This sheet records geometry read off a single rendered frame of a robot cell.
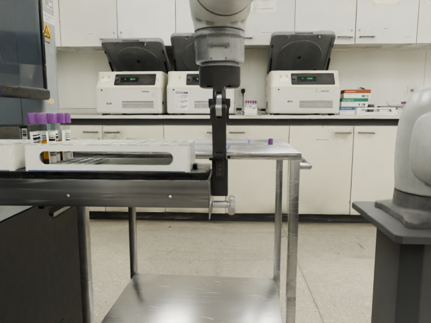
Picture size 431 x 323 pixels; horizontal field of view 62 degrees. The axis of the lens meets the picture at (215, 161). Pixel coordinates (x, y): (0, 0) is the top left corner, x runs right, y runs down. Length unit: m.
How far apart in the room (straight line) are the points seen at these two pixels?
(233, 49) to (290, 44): 2.66
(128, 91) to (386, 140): 2.12
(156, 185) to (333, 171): 2.56
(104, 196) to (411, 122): 0.60
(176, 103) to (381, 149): 1.69
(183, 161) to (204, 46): 0.20
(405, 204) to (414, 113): 0.18
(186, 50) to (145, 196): 2.74
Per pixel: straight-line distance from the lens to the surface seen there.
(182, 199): 0.62
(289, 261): 1.01
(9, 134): 1.16
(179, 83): 3.02
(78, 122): 3.27
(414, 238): 0.75
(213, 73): 0.64
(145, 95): 3.05
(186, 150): 0.63
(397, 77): 3.93
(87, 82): 3.88
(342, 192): 3.16
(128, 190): 0.64
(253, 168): 3.00
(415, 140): 0.80
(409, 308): 0.87
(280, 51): 3.33
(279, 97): 2.99
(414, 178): 0.82
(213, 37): 0.64
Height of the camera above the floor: 0.92
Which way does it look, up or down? 8 degrees down
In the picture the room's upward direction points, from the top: straight up
